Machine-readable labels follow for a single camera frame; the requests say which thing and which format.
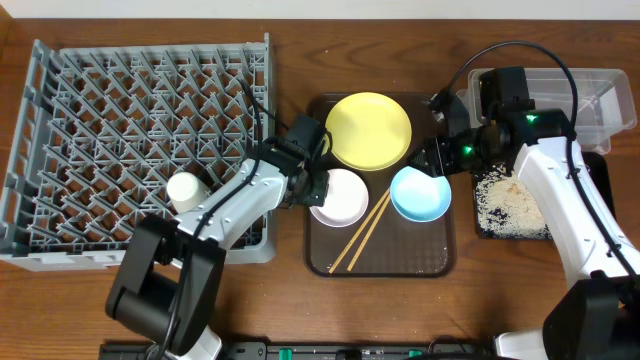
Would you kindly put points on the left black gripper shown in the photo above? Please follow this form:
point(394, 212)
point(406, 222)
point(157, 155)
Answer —
point(314, 187)

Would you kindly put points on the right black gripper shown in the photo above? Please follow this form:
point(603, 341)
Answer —
point(430, 161)

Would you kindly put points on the light blue bowl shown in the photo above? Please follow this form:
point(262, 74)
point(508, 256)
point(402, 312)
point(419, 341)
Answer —
point(418, 197)

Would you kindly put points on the white bowl with food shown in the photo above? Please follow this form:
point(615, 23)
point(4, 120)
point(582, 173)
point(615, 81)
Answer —
point(346, 201)

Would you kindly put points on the small white cup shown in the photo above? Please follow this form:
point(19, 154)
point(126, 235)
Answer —
point(186, 191)

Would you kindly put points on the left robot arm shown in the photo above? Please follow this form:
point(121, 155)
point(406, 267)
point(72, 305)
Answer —
point(168, 280)

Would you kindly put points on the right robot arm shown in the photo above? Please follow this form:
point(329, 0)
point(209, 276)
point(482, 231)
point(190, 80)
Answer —
point(598, 318)

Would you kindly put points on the black waste tray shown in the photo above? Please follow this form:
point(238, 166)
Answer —
point(487, 225)

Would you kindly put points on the spilled rice food waste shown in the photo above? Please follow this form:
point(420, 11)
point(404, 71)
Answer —
point(505, 205)

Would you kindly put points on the grey dishwasher rack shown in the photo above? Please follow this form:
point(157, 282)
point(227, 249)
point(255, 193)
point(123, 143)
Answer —
point(101, 130)

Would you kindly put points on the yellow round plate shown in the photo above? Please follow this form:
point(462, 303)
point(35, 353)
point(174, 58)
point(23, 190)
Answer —
point(370, 131)

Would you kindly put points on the dark brown serving tray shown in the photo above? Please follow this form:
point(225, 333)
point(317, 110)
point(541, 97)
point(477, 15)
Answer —
point(397, 247)

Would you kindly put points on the clear plastic bin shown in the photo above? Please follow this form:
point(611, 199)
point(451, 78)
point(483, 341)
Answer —
point(606, 106)

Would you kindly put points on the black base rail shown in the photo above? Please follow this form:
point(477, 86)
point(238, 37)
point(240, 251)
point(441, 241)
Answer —
point(443, 349)

